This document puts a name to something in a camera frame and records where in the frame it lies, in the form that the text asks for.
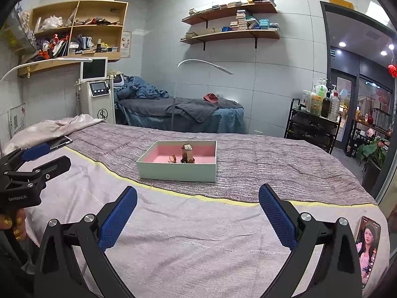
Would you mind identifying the grey tablet computer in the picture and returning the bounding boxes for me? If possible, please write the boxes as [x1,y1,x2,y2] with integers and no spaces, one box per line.
[46,136,74,153]

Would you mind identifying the stack of small boxes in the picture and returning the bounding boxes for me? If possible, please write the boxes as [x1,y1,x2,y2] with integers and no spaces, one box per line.
[189,0,276,15]

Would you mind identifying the grey knit blanket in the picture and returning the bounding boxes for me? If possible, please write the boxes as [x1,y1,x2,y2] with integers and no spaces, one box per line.
[66,123,378,207]

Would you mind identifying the black metal trolley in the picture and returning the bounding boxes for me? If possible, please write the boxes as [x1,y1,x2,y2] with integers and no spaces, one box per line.
[284,98,342,156]

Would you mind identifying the wooden wall cabinet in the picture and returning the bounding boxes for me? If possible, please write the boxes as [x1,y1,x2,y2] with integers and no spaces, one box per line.
[17,0,129,78]

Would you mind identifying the white wall sign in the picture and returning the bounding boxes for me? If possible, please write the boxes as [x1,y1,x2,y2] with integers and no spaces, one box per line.
[8,103,26,139]

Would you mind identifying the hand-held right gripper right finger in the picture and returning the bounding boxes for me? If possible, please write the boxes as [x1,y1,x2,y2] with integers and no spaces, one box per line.
[258,184,363,298]

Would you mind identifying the glass wall shelf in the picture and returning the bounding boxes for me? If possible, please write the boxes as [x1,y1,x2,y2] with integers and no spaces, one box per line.
[0,4,36,54]

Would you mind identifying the wooden shelves with boxes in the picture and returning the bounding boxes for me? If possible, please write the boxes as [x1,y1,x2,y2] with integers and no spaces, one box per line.
[185,9,280,38]

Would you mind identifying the row of cosmetic bottles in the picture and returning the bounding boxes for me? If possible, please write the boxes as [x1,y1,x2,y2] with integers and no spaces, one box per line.
[299,77,350,122]

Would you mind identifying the blue-skirted massage bed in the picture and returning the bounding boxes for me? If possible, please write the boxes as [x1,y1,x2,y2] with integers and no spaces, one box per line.
[114,74,245,135]

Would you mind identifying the smartphone with lit screen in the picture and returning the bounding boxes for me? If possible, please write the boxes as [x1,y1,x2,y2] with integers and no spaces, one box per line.
[354,216,382,290]

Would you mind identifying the dark grey towel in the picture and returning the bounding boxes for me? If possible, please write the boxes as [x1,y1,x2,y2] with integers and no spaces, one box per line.
[174,98,219,123]

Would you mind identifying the person's left forearm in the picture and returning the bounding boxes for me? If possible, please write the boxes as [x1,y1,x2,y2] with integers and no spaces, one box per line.
[0,233,39,298]

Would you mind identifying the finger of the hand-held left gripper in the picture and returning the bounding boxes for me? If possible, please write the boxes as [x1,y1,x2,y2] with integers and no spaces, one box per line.
[0,143,51,176]
[3,154,72,190]

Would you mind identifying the white curved floor lamp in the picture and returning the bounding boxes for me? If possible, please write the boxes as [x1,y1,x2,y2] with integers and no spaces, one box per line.
[172,59,235,128]
[0,57,94,83]

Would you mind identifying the pale pink quilt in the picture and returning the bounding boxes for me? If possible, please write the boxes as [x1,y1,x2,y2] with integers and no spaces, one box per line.
[3,114,108,156]

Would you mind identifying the small wall poster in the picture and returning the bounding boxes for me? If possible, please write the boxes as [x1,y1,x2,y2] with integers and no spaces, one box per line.
[120,31,132,59]

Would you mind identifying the brown strap wristwatch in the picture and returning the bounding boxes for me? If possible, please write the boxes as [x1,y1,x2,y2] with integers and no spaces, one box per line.
[181,144,196,164]

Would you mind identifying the crumpled blue duvet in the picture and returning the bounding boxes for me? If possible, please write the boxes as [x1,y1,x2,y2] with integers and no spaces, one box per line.
[116,76,170,100]

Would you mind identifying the person's left hand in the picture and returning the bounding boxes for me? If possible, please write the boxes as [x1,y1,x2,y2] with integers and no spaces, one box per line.
[0,207,27,243]

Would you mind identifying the pale green pink-lined jewelry box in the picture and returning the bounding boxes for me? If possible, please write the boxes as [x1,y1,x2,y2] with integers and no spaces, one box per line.
[136,141,218,183]

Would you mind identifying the green potted plant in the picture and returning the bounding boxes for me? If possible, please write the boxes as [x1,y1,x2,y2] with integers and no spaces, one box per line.
[355,136,389,193]

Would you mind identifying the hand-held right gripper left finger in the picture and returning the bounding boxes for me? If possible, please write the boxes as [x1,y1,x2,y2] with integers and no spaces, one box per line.
[33,186,138,298]

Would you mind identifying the white plastic bag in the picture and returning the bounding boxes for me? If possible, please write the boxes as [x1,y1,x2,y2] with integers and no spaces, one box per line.
[40,15,64,32]

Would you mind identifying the white beauty machine with screen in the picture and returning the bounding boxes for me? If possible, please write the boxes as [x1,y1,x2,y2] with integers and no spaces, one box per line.
[74,57,117,125]

